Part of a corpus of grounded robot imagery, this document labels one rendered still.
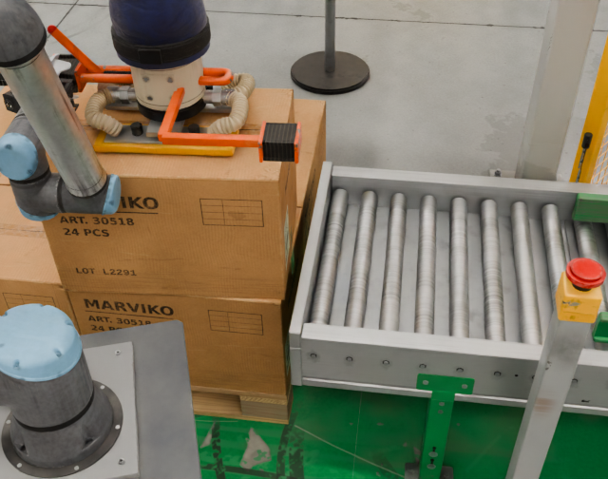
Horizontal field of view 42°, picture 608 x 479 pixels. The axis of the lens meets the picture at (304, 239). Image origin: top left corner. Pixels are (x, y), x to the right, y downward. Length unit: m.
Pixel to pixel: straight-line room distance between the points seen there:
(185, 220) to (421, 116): 2.03
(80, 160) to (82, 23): 3.16
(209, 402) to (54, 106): 1.29
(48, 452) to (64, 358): 0.22
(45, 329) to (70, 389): 0.12
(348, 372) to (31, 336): 0.88
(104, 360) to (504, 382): 0.96
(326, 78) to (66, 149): 2.51
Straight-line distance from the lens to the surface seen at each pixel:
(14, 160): 1.75
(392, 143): 3.57
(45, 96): 1.48
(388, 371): 1.99
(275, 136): 1.66
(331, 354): 1.96
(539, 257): 2.35
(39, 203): 1.82
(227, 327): 2.18
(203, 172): 1.85
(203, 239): 1.95
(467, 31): 4.51
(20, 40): 1.37
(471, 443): 2.49
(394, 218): 2.31
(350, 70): 4.03
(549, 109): 3.02
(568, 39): 2.89
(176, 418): 1.61
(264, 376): 2.32
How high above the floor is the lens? 2.05
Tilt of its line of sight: 42 degrees down
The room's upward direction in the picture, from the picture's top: 1 degrees counter-clockwise
